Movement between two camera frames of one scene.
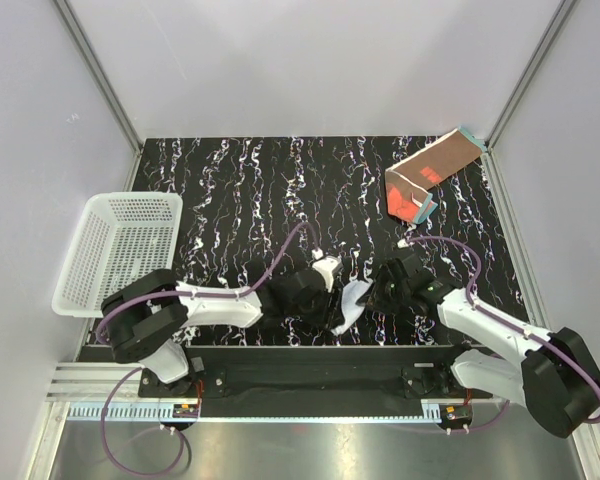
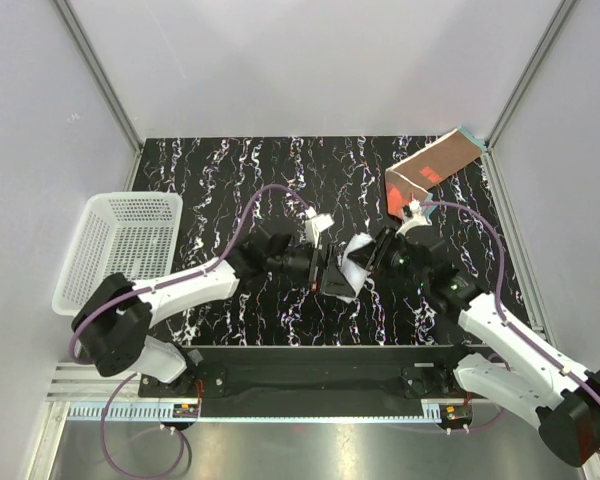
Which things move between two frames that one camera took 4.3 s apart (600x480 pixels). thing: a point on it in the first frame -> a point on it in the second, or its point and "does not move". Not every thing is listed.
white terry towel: (352, 311) -> (354, 272)
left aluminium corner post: (106, 88) does not move
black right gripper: (373, 297) -> (386, 240)
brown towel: (408, 180) does not move
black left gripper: (330, 314) -> (335, 283)
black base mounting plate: (396, 372) does not move
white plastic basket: (125, 236) does not move
